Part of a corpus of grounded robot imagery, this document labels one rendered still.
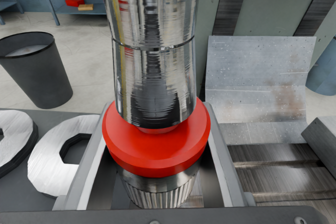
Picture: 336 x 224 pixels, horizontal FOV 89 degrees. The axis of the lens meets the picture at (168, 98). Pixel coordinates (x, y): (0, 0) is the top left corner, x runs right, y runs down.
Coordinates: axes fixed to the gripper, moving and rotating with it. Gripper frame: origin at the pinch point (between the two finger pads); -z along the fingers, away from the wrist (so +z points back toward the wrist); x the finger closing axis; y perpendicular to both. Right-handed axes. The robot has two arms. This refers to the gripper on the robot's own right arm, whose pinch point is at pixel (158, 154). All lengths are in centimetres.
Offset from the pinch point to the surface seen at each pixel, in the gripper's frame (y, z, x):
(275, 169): 27.5, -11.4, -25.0
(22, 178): 8.9, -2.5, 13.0
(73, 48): 123, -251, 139
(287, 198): 28.9, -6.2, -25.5
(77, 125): 7.6, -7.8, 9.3
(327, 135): 21.6, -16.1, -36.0
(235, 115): 30.7, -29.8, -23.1
